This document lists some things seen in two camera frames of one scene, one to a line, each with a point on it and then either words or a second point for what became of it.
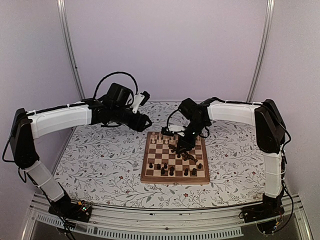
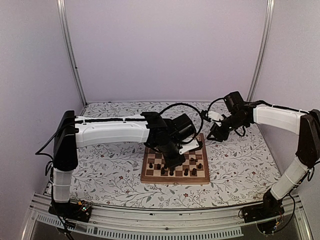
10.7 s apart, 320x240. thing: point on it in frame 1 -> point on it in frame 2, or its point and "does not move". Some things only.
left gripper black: x=139 y=124 -> x=174 y=163
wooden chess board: x=162 y=164 does not move
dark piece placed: x=171 y=173 does not move
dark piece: x=194 y=172 does not move
